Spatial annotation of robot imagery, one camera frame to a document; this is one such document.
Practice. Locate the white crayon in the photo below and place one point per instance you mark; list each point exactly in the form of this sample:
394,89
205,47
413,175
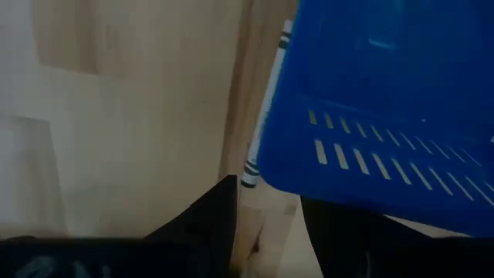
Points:
266,108

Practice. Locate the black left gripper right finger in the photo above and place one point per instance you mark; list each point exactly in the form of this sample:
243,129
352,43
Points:
386,255

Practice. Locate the blue plastic basket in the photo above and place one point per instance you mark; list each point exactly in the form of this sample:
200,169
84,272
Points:
366,77

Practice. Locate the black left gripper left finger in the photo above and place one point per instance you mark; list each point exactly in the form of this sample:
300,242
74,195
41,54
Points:
116,258

